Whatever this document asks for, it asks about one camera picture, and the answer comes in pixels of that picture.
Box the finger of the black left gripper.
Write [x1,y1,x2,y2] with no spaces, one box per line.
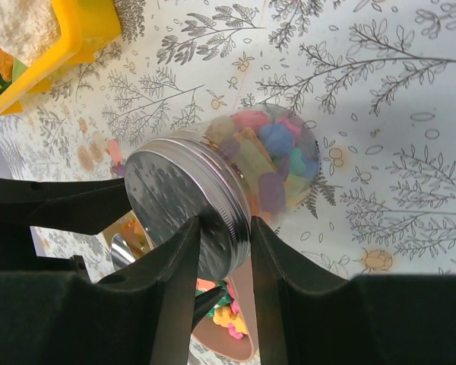
[0,178,131,270]
[192,287,226,327]

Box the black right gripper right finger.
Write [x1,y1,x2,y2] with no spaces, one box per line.
[251,217,456,364]

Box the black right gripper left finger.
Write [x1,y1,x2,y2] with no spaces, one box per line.
[0,219,202,364]

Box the silver metal scoop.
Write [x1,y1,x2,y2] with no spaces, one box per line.
[110,233,135,271]

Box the silver jar lid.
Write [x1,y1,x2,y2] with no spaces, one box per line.
[124,137,251,281]

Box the clear glass jar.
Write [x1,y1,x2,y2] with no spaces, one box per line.
[189,103,320,227]

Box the pink oval candy box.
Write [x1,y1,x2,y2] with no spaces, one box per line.
[193,260,258,362]

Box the beige oval candy box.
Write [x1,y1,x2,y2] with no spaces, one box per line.
[102,211,154,261]

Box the white cauliflower toy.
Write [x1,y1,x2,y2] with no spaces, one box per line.
[0,0,61,66]

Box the yellow plastic bin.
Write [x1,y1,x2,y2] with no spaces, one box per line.
[0,0,121,116]

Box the floral table mat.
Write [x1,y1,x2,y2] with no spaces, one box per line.
[0,0,456,365]

